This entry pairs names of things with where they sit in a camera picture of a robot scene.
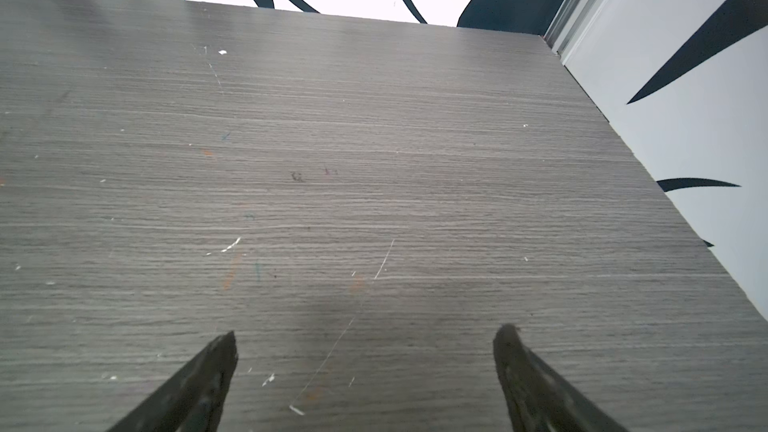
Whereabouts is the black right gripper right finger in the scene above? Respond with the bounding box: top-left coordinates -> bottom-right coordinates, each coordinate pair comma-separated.
493,324 -> 625,432

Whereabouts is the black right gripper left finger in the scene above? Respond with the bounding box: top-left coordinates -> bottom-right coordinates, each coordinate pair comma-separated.
110,331 -> 238,432

